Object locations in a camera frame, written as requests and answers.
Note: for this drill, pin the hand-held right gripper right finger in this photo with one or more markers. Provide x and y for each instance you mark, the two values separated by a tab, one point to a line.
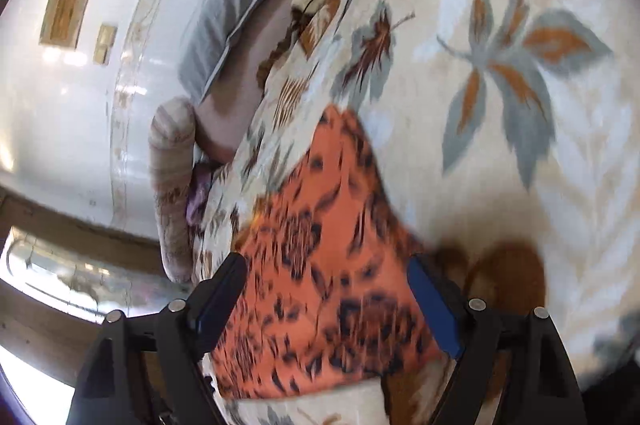
432	305

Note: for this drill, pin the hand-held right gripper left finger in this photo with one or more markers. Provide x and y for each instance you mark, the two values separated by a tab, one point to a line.
220	295

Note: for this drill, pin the orange floral shirt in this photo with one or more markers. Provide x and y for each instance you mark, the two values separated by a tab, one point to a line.
325	255

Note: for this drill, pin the purple cloth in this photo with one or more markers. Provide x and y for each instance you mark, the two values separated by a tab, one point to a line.
197	200

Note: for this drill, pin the striped bolster pillow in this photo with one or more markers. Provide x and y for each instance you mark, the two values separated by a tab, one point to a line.
172	185

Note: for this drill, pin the stained glass door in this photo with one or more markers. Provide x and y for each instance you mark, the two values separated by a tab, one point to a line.
50	265

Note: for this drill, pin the leaf print blanket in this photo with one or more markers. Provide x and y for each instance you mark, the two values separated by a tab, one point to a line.
575	205

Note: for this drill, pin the pink bed headboard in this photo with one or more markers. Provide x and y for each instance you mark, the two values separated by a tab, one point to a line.
240	95

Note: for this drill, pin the grey pillow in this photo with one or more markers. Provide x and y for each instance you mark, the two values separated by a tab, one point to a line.
225	5

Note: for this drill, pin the small wall switch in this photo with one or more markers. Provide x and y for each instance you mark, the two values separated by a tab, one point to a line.
106	45

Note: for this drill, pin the large wall switch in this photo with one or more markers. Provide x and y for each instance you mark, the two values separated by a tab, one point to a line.
66	12

